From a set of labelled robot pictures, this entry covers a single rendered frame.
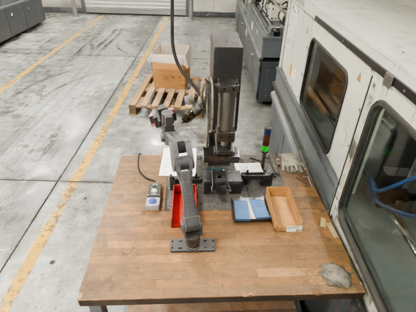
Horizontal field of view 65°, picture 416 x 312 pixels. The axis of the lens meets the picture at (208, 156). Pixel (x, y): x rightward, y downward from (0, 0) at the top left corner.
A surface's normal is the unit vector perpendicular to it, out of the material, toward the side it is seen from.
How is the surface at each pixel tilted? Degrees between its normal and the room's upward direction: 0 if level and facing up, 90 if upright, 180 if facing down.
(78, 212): 0
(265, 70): 90
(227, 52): 90
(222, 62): 90
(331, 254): 0
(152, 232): 0
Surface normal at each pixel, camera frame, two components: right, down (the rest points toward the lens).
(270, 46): -0.01, 0.56
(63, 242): 0.03, -0.83
